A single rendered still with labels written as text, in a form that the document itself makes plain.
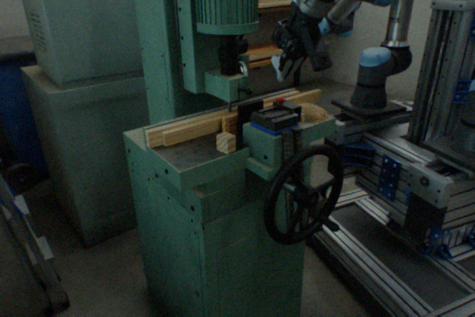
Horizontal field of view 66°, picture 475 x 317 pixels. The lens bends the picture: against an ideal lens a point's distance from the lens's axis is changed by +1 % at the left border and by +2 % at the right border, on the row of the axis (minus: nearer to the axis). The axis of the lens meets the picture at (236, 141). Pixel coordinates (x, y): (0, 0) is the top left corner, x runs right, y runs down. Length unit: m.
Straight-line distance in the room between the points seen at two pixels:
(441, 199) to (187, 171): 0.77
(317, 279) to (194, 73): 1.20
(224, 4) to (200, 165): 0.42
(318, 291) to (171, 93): 1.15
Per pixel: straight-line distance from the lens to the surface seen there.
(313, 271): 1.95
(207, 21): 1.03
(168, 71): 1.23
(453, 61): 1.48
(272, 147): 0.95
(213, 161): 0.97
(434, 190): 1.28
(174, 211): 1.20
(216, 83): 1.12
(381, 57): 1.60
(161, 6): 1.20
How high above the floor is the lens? 1.35
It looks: 25 degrees down
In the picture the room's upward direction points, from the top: 1 degrees counter-clockwise
